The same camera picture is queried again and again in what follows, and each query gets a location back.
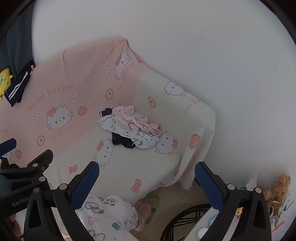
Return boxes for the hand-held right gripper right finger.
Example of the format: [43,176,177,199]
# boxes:
[194,161,272,241]

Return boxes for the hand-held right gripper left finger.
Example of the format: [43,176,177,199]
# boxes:
[23,161,100,241]

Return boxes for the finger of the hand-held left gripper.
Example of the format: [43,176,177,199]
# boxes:
[14,149,54,186]
[0,138,18,157]

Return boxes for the pink bear print pajama pants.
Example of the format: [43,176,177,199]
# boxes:
[112,105,161,137]

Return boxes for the person's left hand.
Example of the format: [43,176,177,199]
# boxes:
[5,212,23,237]

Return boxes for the person's white printed pajamas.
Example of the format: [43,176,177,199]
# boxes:
[75,191,139,241]

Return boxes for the white round lid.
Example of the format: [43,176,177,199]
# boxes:
[196,227,210,239]

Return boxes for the navy shorts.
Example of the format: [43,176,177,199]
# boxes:
[99,107,137,149]

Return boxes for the pink slipper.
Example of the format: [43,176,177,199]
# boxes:
[134,203,152,232]

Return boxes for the navy white striped garment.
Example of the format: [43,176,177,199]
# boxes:
[5,61,36,107]

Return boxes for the yellow plush toy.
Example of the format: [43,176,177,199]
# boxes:
[0,68,13,101]

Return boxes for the brown teddy bear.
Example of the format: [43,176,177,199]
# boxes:
[263,176,291,202]

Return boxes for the white blue print pajama garment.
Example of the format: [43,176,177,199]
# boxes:
[97,115,160,150]

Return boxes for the pile of small toys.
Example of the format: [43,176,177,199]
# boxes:
[268,199,292,234]

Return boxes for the pink and cream printed blanket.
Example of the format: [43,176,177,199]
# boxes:
[0,37,216,241]

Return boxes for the dark grey cloth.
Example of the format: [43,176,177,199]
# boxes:
[0,2,36,77]

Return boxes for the black wire side table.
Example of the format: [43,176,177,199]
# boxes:
[159,203,222,241]

